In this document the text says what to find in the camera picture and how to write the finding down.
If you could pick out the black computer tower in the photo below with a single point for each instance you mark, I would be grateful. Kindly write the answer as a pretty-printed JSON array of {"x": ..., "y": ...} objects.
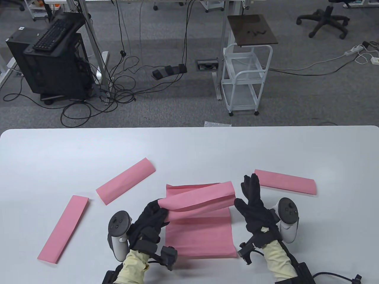
[{"x": 53, "y": 74}]

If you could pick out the black office chair base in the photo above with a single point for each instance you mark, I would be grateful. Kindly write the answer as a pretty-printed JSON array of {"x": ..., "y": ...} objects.
[{"x": 327, "y": 16}]

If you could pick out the pink paper sheet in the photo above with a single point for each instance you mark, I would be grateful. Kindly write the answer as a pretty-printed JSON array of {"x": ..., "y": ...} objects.
[
  {"x": 201, "y": 196},
  {"x": 201, "y": 236},
  {"x": 63, "y": 229},
  {"x": 125, "y": 181},
  {"x": 290, "y": 183}
]

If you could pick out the black foot pedal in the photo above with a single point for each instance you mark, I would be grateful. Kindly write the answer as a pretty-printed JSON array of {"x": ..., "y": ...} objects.
[{"x": 168, "y": 71}]

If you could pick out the grey white handheld controller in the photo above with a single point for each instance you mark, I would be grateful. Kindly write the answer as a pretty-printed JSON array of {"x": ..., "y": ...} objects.
[
  {"x": 287, "y": 230},
  {"x": 118, "y": 251}
]

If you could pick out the white storage cart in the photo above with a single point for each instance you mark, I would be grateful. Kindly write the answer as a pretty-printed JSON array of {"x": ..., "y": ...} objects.
[
  {"x": 38, "y": 13},
  {"x": 211, "y": 4}
]

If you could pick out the dark brown board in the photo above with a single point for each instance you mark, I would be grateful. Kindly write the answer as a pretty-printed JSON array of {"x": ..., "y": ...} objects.
[{"x": 251, "y": 29}]

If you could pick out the metal floor socket box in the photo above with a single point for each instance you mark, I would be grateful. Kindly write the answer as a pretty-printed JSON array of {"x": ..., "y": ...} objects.
[{"x": 207, "y": 65}]

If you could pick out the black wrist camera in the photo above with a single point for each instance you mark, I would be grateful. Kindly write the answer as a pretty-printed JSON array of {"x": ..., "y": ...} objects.
[
  {"x": 168, "y": 256},
  {"x": 244, "y": 254}
]

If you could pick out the white power adapter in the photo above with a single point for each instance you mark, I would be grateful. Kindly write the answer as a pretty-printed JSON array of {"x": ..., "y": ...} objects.
[{"x": 375, "y": 60}]

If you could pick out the white desk foot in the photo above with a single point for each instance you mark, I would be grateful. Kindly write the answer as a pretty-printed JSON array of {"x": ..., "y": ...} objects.
[{"x": 6, "y": 68}]

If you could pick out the person's right forearm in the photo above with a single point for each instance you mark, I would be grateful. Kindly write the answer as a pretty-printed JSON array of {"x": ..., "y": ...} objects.
[{"x": 276, "y": 260}]

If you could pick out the clear plastic bag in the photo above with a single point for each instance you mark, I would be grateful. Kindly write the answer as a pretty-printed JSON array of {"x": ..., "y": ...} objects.
[{"x": 217, "y": 124}]

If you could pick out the person's left hand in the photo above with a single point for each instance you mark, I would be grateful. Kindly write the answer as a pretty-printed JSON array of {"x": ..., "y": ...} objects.
[{"x": 148, "y": 219}]

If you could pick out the person's right hand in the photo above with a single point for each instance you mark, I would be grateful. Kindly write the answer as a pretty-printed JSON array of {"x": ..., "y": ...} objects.
[{"x": 254, "y": 207}]

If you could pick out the white power strip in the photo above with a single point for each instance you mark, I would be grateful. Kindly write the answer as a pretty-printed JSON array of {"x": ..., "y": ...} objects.
[{"x": 353, "y": 49}]

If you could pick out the black keyboard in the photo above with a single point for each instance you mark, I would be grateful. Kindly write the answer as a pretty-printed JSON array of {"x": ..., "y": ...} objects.
[{"x": 51, "y": 35}]

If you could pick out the person's left forearm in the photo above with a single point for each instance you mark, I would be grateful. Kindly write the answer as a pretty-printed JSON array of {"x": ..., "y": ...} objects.
[{"x": 131, "y": 267}]

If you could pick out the black power adapter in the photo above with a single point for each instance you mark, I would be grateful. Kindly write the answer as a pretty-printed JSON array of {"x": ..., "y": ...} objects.
[{"x": 366, "y": 44}]

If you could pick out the grey metal desk leg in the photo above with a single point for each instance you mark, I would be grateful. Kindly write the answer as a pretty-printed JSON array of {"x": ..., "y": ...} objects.
[{"x": 99, "y": 63}]

